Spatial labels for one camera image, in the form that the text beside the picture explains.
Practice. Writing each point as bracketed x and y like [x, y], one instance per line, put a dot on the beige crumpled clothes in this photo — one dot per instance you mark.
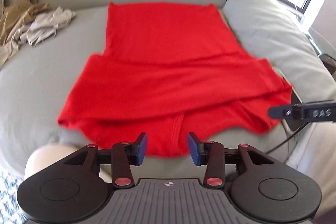
[44, 26]

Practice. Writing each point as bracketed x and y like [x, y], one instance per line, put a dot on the red t-shirt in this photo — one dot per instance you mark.
[169, 69]

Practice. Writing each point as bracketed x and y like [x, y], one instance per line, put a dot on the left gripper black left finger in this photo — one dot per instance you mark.
[136, 151]

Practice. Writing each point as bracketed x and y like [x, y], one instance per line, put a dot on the grey pillow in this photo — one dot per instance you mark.
[266, 30]

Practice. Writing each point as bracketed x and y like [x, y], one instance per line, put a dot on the person's knee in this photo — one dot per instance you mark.
[46, 156]

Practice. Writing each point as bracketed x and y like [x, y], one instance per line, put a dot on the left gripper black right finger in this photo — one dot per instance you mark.
[197, 149]

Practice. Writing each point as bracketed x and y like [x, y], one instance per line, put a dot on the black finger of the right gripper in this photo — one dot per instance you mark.
[319, 111]

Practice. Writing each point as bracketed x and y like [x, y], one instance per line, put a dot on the tan crumpled garment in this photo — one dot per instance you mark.
[17, 15]

